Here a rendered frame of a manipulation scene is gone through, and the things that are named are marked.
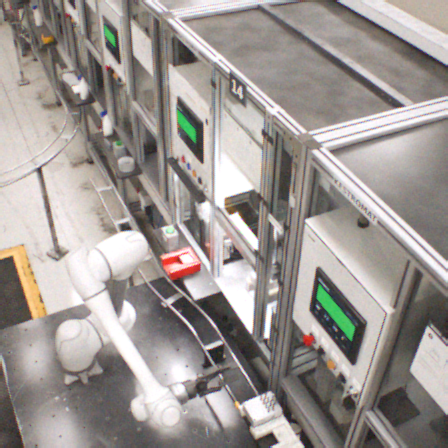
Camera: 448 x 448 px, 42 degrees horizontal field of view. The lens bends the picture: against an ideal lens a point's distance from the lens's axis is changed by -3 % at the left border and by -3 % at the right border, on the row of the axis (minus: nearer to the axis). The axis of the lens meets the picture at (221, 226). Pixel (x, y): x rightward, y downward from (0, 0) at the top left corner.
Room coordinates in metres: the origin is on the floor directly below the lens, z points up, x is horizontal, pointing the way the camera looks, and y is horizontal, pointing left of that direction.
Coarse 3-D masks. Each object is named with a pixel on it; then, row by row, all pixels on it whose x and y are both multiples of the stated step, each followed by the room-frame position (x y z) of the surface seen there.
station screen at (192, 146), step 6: (180, 108) 2.20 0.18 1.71; (186, 114) 2.15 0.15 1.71; (186, 120) 2.14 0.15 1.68; (180, 126) 2.21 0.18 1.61; (192, 126) 2.09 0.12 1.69; (180, 132) 2.21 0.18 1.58; (186, 138) 2.15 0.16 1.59; (186, 144) 2.15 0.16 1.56; (192, 144) 2.10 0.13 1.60; (192, 150) 2.10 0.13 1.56
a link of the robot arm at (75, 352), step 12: (72, 324) 1.65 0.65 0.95; (84, 324) 1.66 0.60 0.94; (60, 336) 1.59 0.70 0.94; (72, 336) 1.59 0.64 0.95; (84, 336) 1.61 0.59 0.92; (96, 336) 1.64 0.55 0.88; (60, 348) 1.57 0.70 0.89; (72, 348) 1.56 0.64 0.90; (84, 348) 1.58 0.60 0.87; (96, 348) 1.62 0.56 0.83; (60, 360) 1.57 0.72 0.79; (72, 360) 1.55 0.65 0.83; (84, 360) 1.57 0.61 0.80
